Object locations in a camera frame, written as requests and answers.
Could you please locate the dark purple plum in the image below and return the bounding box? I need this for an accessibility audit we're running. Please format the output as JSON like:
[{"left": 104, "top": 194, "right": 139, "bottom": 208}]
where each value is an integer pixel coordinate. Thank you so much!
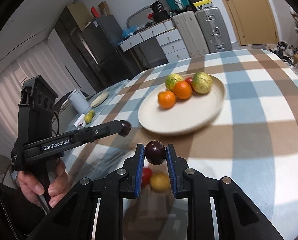
[
  {"left": 145, "top": 141, "right": 166, "bottom": 165},
  {"left": 119, "top": 120, "right": 132, "bottom": 137}
]

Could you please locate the orange mandarin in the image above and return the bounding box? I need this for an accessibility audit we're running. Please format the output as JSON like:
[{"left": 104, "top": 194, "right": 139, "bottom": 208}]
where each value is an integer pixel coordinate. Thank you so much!
[
  {"left": 157, "top": 90, "right": 176, "bottom": 109},
  {"left": 173, "top": 81, "right": 192, "bottom": 100}
]

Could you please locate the yellow-green guava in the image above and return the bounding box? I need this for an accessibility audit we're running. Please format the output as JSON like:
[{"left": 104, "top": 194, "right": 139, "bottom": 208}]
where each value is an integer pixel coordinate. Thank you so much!
[
  {"left": 165, "top": 73, "right": 184, "bottom": 91},
  {"left": 192, "top": 72, "right": 213, "bottom": 94}
]

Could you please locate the red tomato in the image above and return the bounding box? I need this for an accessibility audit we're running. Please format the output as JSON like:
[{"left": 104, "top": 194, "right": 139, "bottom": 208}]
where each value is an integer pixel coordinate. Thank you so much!
[
  {"left": 141, "top": 167, "right": 153, "bottom": 187},
  {"left": 185, "top": 77, "right": 193, "bottom": 88}
]

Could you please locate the person's left hand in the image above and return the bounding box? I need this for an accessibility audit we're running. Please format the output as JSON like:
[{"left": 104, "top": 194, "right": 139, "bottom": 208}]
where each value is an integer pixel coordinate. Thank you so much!
[{"left": 16, "top": 159, "right": 69, "bottom": 209}]

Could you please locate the brown longan fruit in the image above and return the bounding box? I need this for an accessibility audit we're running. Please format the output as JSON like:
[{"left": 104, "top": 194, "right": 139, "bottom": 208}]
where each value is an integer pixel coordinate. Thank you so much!
[{"left": 149, "top": 172, "right": 170, "bottom": 192}]

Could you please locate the large cream plate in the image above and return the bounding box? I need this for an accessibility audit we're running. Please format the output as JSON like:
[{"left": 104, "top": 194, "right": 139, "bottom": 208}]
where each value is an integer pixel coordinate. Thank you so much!
[{"left": 138, "top": 75, "right": 227, "bottom": 135}]

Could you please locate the white curtain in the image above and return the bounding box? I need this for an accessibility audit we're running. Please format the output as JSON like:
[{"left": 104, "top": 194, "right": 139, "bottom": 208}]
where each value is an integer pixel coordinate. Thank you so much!
[{"left": 0, "top": 40, "right": 75, "bottom": 155}]

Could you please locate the small green citrus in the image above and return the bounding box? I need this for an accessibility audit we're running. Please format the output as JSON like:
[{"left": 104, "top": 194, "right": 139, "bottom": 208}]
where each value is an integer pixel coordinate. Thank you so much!
[
  {"left": 88, "top": 110, "right": 95, "bottom": 118},
  {"left": 84, "top": 114, "right": 93, "bottom": 124}
]

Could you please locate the white cylindrical kettle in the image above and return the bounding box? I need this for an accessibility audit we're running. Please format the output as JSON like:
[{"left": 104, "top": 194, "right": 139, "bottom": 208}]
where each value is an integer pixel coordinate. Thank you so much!
[{"left": 67, "top": 89, "right": 89, "bottom": 114}]

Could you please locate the blue checkered side tablecloth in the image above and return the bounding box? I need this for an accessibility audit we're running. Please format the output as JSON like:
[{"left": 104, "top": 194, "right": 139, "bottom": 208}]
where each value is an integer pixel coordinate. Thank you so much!
[{"left": 59, "top": 80, "right": 129, "bottom": 133}]

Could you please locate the small cream plate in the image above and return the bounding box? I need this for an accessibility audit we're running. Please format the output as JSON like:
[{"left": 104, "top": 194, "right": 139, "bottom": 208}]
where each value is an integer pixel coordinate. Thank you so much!
[{"left": 90, "top": 91, "right": 109, "bottom": 108}]

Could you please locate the white drawer desk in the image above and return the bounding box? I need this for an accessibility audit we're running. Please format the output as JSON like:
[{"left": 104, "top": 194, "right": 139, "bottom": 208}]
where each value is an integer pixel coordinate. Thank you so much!
[{"left": 120, "top": 20, "right": 190, "bottom": 63}]

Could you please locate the black refrigerator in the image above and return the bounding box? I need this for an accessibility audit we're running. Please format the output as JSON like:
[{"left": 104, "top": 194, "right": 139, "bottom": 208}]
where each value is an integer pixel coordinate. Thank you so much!
[{"left": 82, "top": 15, "right": 141, "bottom": 87}]

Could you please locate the beige suitcase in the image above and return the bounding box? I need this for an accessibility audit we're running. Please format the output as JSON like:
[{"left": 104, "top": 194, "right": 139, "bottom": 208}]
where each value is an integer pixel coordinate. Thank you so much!
[{"left": 172, "top": 11, "right": 210, "bottom": 57}]

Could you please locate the silver suitcase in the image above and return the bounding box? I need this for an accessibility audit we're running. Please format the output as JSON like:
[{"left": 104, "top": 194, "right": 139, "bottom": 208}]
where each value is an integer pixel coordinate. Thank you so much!
[{"left": 195, "top": 7, "right": 232, "bottom": 53}]

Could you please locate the wooden door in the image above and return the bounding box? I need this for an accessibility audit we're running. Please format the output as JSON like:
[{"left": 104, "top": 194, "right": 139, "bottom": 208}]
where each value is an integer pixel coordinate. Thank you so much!
[{"left": 222, "top": 0, "right": 278, "bottom": 46}]

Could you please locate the black camera mount box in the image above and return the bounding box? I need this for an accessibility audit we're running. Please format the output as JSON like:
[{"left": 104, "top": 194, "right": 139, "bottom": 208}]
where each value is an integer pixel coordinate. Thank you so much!
[{"left": 14, "top": 75, "right": 58, "bottom": 148}]

